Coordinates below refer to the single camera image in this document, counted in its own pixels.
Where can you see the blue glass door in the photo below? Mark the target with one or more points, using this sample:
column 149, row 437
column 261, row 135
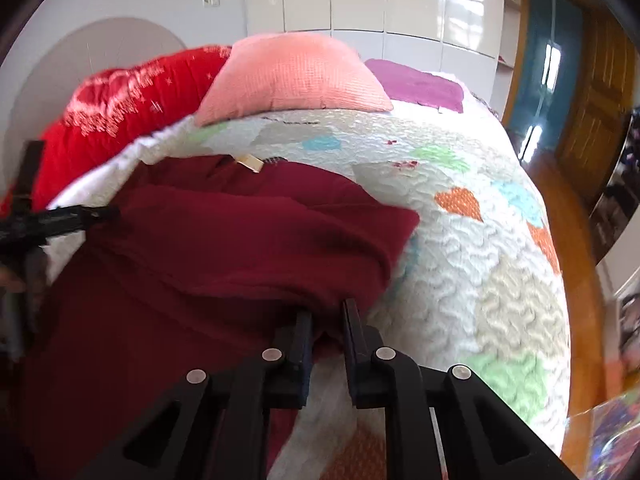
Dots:
column 542, row 70

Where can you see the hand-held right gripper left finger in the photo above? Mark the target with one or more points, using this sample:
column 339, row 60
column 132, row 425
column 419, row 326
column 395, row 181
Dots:
column 303, row 345

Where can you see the white wall socket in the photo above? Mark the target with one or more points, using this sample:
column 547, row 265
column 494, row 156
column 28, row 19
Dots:
column 211, row 2

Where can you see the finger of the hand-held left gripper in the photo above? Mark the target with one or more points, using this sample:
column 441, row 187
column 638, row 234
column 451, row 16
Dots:
column 80, row 217

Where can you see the open shelf with clothes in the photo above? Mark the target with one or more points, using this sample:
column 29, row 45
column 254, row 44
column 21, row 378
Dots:
column 617, row 195

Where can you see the white glossy wardrobe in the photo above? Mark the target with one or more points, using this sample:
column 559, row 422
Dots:
column 370, row 0

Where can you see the red printed duvet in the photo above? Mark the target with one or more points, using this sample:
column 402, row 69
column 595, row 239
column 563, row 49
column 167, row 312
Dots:
column 120, row 105

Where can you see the purple cloth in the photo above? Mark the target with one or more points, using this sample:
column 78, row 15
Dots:
column 415, row 84

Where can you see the pink pillow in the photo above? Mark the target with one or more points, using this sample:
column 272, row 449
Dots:
column 295, row 77

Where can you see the wooden door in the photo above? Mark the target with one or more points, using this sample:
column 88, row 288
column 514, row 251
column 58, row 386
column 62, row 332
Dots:
column 597, row 105

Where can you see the white heart-patterned quilt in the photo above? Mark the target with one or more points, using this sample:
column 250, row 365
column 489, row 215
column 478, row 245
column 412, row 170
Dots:
column 480, row 280

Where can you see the dark red garment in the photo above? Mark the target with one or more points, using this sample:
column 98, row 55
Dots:
column 210, row 270

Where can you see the grey round headboard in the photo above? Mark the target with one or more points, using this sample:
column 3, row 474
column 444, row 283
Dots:
column 65, row 65

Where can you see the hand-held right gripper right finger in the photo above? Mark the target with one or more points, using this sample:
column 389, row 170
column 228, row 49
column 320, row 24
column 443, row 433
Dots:
column 353, row 345

